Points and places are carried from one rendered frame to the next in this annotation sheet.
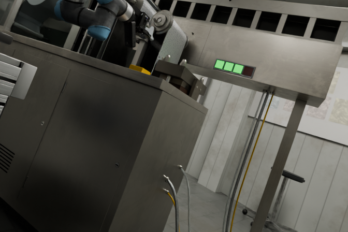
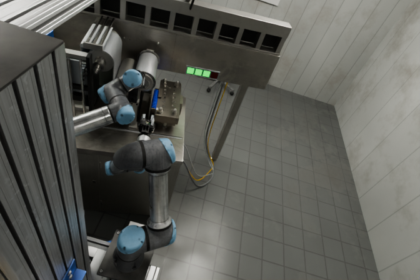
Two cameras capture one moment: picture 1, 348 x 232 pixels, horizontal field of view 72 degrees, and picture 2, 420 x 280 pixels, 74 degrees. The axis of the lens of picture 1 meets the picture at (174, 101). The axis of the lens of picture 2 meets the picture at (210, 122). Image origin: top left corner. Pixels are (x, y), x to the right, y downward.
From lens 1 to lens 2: 1.70 m
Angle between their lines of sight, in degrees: 59
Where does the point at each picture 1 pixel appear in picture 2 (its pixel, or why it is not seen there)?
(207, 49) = (177, 58)
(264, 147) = not seen: hidden behind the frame
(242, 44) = (207, 54)
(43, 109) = (88, 175)
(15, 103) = not seen: hidden behind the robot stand
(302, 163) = not seen: hidden behind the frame
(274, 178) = (231, 117)
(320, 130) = not seen: outside the picture
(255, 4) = (215, 16)
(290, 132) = (241, 94)
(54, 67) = (79, 155)
